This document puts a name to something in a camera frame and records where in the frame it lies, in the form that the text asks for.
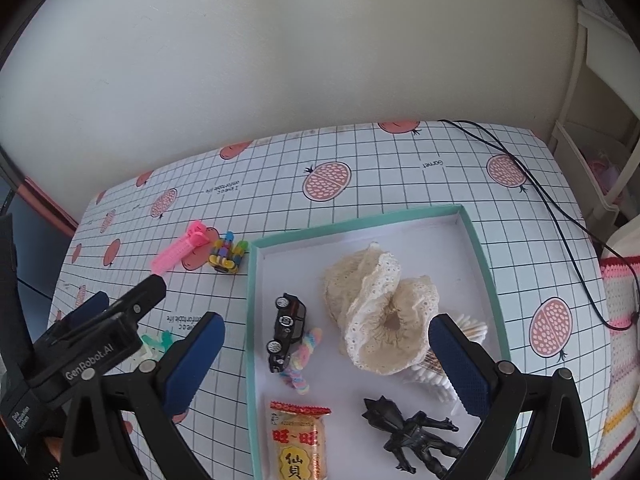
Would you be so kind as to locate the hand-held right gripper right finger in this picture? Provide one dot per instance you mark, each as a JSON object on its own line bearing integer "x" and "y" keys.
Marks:
{"x": 457, "y": 365}

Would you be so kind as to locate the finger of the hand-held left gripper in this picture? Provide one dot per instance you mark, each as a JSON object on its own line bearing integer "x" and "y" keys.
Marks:
{"x": 145, "y": 292}
{"x": 90, "y": 307}

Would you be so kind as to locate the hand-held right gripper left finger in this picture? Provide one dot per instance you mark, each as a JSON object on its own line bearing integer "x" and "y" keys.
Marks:
{"x": 195, "y": 360}

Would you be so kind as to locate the cotton swab box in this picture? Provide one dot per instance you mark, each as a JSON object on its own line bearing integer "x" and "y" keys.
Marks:
{"x": 472, "y": 330}

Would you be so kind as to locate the pink plastic clip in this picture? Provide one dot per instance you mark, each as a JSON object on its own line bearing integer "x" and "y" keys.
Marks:
{"x": 180, "y": 250}

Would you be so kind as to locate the black action figurine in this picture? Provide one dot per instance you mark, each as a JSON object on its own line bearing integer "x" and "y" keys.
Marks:
{"x": 405, "y": 435}

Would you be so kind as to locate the black toy car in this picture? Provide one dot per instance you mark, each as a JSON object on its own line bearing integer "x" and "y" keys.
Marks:
{"x": 287, "y": 325}

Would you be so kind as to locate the cream lace scrunchie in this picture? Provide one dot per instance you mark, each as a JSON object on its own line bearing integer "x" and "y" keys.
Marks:
{"x": 370, "y": 305}

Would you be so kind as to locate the rainbow fuzzy scrunchie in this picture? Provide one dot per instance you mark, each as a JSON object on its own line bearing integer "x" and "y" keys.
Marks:
{"x": 305, "y": 355}

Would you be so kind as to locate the yellow snack packet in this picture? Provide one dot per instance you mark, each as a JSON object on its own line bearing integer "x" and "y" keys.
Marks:
{"x": 297, "y": 445}

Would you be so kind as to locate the teal-rimmed white tray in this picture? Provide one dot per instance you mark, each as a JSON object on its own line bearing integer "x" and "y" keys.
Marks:
{"x": 350, "y": 260}

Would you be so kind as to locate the green plastic clip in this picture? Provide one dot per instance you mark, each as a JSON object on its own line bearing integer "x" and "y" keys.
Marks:
{"x": 156, "y": 344}

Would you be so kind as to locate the colourful block toy car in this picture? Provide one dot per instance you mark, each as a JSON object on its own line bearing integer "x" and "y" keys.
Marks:
{"x": 227, "y": 252}

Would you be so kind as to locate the pink striped crochet blanket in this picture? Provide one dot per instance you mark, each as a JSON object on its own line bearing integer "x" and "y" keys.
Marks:
{"x": 622, "y": 335}

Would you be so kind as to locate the white shelf unit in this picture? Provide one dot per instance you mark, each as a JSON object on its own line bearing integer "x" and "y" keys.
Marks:
{"x": 600, "y": 110}

